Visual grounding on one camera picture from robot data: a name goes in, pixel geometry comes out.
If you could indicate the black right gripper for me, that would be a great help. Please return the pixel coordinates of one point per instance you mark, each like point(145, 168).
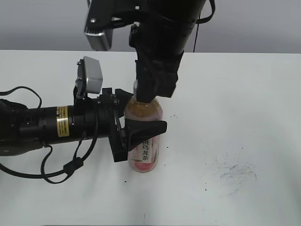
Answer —
point(163, 69)

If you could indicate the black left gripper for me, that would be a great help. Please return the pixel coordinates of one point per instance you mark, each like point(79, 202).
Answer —
point(99, 117)

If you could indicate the white bottle cap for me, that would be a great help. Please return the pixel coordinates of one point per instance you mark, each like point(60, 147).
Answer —
point(135, 88)

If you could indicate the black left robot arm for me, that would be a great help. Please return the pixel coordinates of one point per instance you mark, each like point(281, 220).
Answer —
point(23, 130)

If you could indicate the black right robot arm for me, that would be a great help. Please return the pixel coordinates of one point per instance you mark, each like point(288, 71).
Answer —
point(159, 42)

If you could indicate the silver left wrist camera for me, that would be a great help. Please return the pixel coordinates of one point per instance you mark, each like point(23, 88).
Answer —
point(89, 77)

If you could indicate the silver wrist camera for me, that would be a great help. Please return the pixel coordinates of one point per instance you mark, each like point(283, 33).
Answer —
point(97, 29)
point(89, 77)

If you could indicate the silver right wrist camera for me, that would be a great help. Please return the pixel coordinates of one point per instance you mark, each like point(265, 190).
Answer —
point(97, 29)

